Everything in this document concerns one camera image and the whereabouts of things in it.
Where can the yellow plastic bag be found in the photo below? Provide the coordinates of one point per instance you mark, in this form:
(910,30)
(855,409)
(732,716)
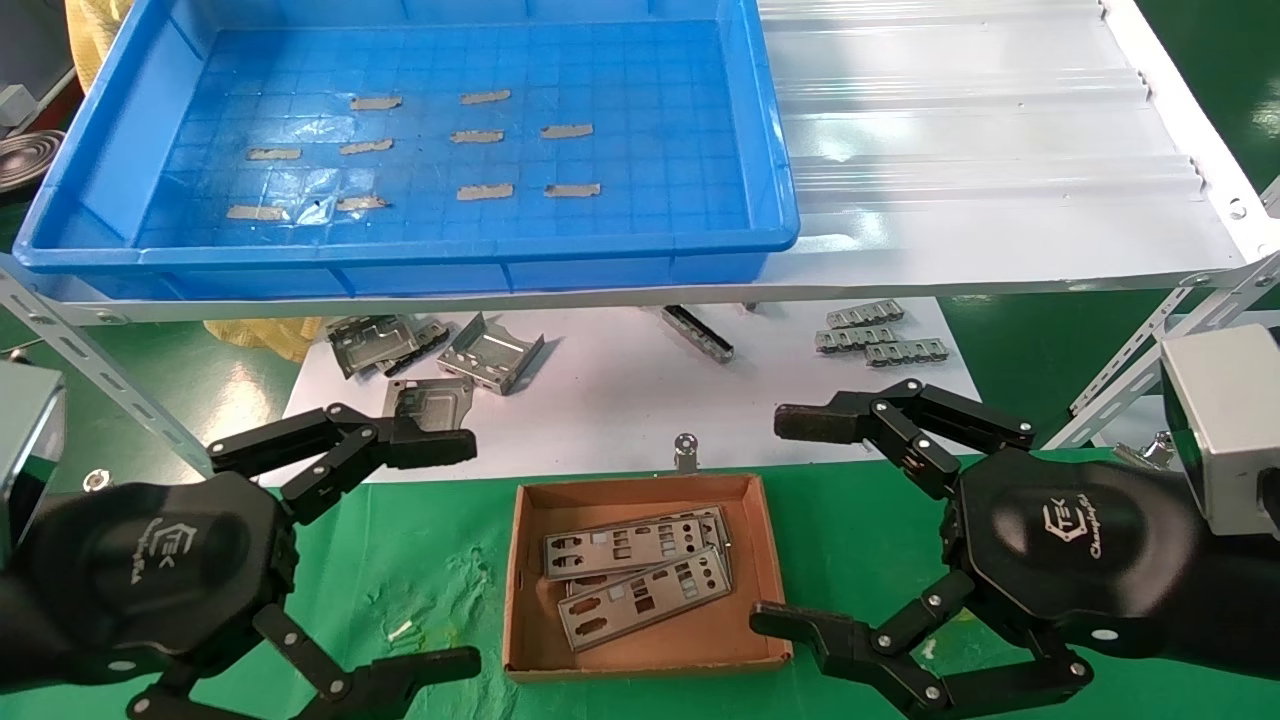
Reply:
(90,40)
(265,338)

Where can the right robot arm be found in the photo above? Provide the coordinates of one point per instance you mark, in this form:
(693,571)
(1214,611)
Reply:
(1240,590)

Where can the shallow cardboard box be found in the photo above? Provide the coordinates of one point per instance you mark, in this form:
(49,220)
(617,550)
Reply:
(640,660)

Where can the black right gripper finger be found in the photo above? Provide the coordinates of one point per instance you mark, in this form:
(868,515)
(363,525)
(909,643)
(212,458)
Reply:
(880,660)
(900,425)

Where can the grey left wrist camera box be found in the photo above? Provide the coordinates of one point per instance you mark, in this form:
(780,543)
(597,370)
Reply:
(25,440)

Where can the large blue plastic bin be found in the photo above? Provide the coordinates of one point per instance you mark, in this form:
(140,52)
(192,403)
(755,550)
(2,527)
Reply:
(650,100)

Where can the grey slotted angle strut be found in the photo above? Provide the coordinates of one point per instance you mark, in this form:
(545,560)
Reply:
(110,385)
(1140,365)

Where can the small grey box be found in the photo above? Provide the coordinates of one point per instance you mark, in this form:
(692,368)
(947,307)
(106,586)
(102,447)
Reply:
(12,103)

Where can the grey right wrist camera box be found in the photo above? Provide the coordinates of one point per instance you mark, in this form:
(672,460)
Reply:
(1230,420)

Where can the small grey connector strip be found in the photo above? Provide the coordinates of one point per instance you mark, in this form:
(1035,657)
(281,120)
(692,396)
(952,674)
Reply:
(865,315)
(907,352)
(855,338)

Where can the white tray board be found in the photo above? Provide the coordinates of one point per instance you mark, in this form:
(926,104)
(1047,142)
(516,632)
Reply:
(600,410)

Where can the beige tape strip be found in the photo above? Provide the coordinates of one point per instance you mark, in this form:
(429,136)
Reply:
(375,102)
(572,190)
(485,97)
(273,154)

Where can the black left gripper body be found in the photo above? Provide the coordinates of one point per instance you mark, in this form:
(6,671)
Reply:
(155,570)

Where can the grey stamped metal bracket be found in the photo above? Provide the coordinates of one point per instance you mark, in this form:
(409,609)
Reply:
(370,342)

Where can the white debris scrap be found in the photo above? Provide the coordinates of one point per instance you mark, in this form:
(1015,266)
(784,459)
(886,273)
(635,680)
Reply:
(399,631)

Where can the folded grey metal bracket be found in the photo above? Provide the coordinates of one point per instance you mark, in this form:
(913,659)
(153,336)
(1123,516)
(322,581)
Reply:
(495,355)

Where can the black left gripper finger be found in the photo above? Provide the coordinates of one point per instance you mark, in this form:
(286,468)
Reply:
(343,450)
(403,678)

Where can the long dark metal bar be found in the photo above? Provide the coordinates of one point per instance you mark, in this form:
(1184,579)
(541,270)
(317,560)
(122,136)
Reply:
(697,333)

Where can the flat grey metal frame part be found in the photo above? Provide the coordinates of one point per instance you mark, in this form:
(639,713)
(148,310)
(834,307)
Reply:
(430,400)

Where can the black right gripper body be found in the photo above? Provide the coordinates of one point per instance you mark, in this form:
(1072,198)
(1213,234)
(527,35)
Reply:
(1070,540)

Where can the silver binder clip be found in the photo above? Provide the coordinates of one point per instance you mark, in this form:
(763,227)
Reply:
(95,482)
(685,452)
(1150,452)

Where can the coiled metal band spool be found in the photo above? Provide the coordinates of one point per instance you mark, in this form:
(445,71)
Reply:
(28,160)

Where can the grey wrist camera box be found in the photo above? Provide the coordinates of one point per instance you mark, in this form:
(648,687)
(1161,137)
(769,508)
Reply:
(1230,420)
(25,440)

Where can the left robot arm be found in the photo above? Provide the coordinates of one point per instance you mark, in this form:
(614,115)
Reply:
(10,640)

